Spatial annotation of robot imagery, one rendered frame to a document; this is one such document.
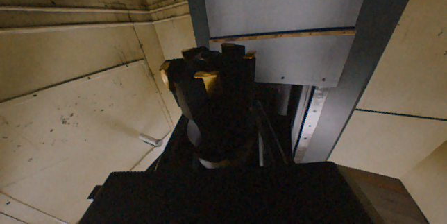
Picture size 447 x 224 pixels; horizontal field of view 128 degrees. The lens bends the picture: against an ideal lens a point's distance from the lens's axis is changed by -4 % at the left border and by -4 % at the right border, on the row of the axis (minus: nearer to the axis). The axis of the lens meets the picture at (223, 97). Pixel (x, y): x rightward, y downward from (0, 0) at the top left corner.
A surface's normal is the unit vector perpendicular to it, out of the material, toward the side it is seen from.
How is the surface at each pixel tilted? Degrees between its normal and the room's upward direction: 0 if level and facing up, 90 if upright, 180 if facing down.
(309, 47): 90
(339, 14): 90
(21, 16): 90
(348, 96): 90
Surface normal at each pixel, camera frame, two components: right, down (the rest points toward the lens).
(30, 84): 0.91, 0.11
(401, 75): -0.40, 0.50
